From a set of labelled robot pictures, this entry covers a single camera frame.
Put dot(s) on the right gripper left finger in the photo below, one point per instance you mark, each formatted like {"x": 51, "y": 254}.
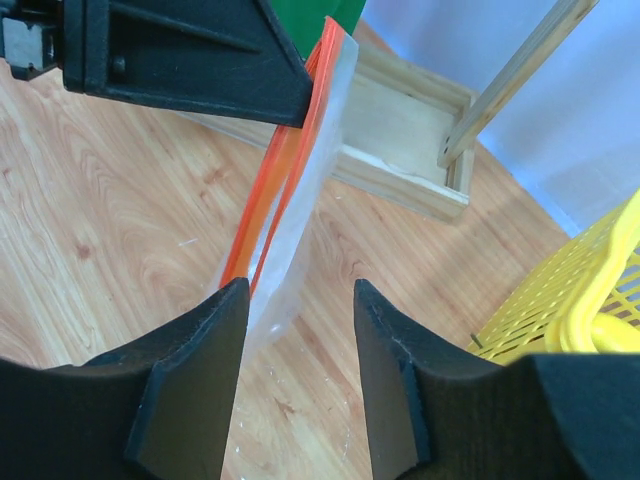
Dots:
{"x": 158, "y": 407}

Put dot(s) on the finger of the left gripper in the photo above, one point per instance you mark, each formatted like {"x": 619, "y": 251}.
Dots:
{"x": 225, "y": 58}

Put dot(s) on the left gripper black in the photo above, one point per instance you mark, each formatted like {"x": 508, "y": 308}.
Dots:
{"x": 31, "y": 36}

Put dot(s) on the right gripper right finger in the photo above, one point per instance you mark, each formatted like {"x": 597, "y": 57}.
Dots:
{"x": 436, "y": 411}

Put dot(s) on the clear zip top bag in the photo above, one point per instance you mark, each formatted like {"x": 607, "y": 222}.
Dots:
{"x": 291, "y": 413}

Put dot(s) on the yellow plastic basket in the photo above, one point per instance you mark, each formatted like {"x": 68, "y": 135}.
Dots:
{"x": 582, "y": 299}

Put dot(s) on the wooden clothes rack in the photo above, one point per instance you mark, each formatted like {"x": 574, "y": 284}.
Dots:
{"x": 407, "y": 135}

